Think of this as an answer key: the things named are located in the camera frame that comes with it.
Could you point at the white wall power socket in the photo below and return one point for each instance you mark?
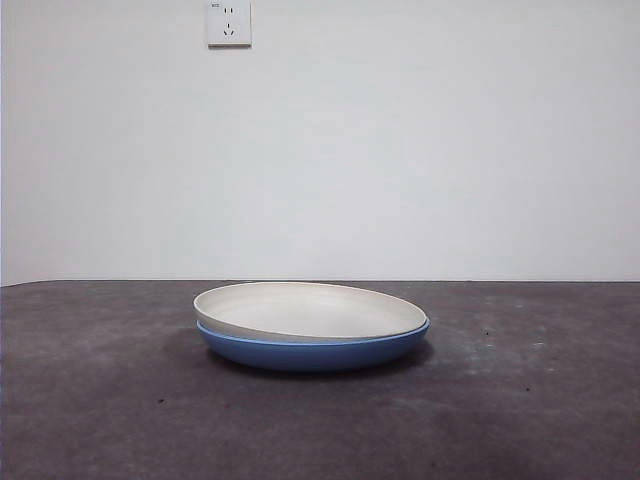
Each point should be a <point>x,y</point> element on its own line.
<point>229,25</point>

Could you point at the blue round plate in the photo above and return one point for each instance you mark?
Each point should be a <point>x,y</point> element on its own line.
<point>310,355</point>

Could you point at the white round plate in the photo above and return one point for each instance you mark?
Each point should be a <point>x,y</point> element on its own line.
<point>305,312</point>

